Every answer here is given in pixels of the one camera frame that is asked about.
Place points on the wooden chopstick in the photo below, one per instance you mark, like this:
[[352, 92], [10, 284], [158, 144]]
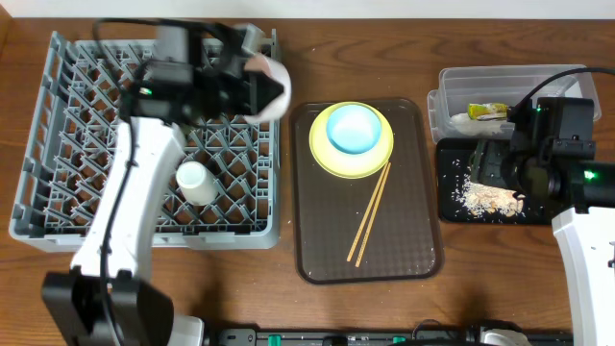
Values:
[[369, 207], [370, 223]]

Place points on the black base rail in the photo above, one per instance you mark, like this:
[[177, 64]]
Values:
[[430, 335]]

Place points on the right wooden chopstick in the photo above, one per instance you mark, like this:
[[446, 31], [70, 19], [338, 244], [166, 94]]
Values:
[[370, 223]]

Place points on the green snack wrapper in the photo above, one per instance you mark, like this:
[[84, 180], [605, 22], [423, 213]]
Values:
[[488, 111]]

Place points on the light blue bowl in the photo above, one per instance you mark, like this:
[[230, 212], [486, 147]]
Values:
[[353, 129]]

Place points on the rice food scraps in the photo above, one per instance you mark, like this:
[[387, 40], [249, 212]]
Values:
[[481, 200]]

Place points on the left wooden chopstick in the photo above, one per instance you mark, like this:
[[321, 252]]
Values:
[[369, 207]]

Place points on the small white cup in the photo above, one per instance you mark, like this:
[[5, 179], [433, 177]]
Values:
[[196, 183]]

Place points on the clear plastic waste bin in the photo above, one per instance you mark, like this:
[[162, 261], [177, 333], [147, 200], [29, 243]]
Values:
[[461, 86]]

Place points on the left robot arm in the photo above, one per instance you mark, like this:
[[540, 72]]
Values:
[[106, 297]]

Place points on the white paper napkin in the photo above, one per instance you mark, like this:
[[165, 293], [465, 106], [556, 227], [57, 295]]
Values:
[[469, 127]]

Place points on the yellow round plate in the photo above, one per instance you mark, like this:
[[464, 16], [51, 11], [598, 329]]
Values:
[[345, 165]]

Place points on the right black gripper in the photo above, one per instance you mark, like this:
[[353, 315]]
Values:
[[487, 163]]

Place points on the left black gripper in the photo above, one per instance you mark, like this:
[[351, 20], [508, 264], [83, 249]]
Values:
[[245, 89]]

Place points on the black rectangular tray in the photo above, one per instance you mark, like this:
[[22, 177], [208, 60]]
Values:
[[452, 164]]

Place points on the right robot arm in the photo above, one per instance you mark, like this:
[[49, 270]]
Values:
[[583, 226]]

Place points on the grey plastic dishwasher rack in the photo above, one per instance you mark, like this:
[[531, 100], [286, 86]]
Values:
[[71, 144]]

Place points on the pink white bowl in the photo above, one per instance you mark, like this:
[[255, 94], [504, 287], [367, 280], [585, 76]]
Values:
[[270, 89]]

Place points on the brown plastic serving tray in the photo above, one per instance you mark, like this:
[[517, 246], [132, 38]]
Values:
[[405, 242]]

